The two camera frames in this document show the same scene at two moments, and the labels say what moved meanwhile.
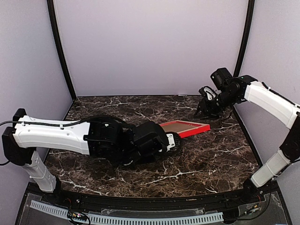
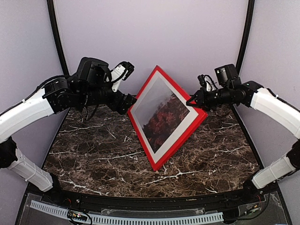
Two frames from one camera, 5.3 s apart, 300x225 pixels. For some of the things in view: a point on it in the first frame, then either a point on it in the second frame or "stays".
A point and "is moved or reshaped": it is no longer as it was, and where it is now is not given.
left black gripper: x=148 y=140 -> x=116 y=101
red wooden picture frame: x=184 y=128 is moved or reshaped
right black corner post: x=245 y=38 stays
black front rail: x=176 y=202 stays
